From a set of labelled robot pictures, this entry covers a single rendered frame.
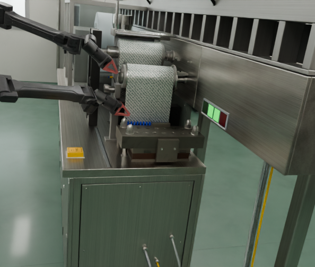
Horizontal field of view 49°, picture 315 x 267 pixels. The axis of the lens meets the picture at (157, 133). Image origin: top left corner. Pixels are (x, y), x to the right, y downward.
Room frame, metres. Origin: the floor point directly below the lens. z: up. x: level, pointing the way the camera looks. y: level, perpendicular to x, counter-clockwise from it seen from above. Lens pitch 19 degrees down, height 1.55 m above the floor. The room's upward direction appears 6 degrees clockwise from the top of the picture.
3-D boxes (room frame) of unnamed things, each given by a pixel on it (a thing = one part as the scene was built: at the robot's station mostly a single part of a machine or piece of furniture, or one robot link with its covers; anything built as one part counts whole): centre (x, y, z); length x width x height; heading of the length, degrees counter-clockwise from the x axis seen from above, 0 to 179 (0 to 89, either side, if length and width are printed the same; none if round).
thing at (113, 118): (1.74, 0.25, 1.05); 0.06 x 0.05 x 0.31; 108
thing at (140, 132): (1.59, -0.01, 1.00); 0.40 x 0.16 x 0.06; 108
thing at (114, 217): (2.63, 0.43, 0.43); 2.52 x 0.64 x 0.86; 18
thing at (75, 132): (2.62, 0.45, 0.88); 2.52 x 0.66 x 0.04; 18
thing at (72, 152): (1.49, 0.37, 0.91); 0.07 x 0.07 x 0.02; 18
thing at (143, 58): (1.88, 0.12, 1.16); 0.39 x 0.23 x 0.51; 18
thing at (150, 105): (1.69, 0.06, 1.11); 0.23 x 0.01 x 0.18; 108
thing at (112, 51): (1.95, 0.30, 1.33); 0.06 x 0.06 x 0.06; 18
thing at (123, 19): (2.43, 0.31, 1.50); 0.14 x 0.14 x 0.06
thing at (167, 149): (1.51, -0.05, 0.96); 0.10 x 0.03 x 0.11; 108
